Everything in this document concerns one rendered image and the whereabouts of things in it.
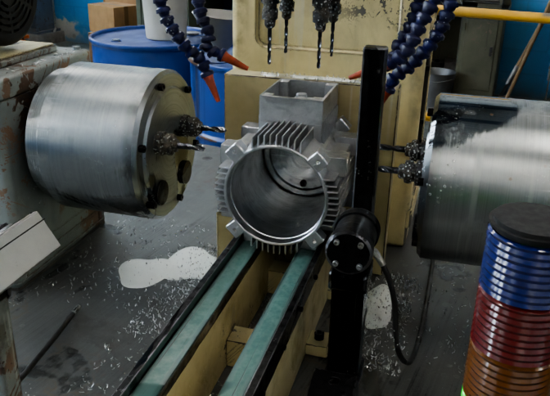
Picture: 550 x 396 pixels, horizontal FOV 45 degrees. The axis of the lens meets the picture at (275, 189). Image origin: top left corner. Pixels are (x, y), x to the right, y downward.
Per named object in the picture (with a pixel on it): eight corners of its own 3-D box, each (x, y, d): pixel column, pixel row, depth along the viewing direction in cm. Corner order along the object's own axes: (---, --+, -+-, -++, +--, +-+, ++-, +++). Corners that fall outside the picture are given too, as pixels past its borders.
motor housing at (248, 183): (253, 197, 122) (254, 96, 115) (356, 211, 117) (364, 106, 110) (214, 245, 104) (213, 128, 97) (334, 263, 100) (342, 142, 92)
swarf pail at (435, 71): (411, 106, 535) (414, 73, 524) (417, 98, 561) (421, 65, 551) (449, 111, 525) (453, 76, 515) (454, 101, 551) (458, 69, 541)
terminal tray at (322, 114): (277, 119, 115) (277, 78, 112) (338, 125, 113) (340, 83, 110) (256, 139, 104) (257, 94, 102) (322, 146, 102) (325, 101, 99)
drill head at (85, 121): (48, 168, 135) (33, 43, 126) (218, 190, 126) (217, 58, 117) (-37, 217, 113) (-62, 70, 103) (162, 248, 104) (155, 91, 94)
